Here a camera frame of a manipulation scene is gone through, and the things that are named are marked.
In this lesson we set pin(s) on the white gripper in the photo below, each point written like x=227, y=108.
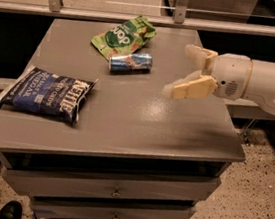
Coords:
x=230, y=74

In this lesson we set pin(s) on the silver blue redbull can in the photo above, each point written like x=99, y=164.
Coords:
x=130, y=62

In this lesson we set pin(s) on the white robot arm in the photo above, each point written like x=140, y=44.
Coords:
x=260, y=87

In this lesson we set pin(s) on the green snack bag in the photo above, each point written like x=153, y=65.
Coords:
x=126, y=38

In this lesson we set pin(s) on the grey drawer cabinet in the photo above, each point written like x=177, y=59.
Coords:
x=126, y=126

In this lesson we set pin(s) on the middle grey drawer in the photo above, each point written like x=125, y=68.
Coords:
x=106, y=210

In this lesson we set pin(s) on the blue Kettle chips bag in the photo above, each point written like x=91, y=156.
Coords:
x=39, y=91

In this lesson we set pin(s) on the top grey drawer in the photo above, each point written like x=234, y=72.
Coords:
x=119, y=186

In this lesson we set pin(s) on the black shoe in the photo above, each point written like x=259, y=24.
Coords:
x=11, y=210

